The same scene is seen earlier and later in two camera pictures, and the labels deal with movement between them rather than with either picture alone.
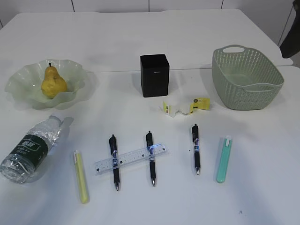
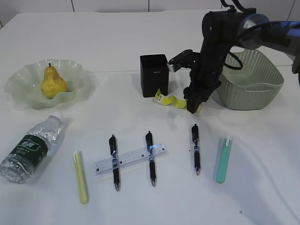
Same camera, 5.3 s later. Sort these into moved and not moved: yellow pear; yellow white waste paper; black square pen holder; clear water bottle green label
Moved: yellow white waste paper
Not moved: yellow pear; black square pen holder; clear water bottle green label
